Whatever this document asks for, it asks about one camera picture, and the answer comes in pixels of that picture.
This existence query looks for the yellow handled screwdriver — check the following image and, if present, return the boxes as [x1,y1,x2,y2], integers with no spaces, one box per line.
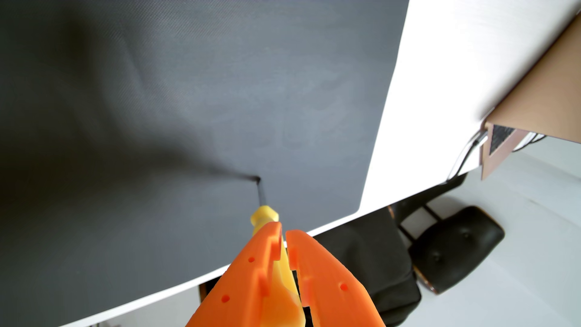
[250,176,306,327]

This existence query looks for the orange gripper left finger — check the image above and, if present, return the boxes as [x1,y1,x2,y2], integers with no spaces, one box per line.
[185,222,283,327]

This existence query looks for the dark grey textured mat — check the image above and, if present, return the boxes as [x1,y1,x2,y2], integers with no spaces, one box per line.
[0,0,409,327]

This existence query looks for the brown cardboard box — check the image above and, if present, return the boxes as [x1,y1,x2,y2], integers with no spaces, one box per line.
[480,14,581,180]

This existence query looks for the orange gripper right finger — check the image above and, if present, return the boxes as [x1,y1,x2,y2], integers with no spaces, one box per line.
[286,229,386,327]

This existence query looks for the black padded chair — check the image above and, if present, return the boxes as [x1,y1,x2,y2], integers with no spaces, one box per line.
[388,175,506,295]

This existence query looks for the black cable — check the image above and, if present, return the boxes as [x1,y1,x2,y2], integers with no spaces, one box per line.
[447,129,546,183]

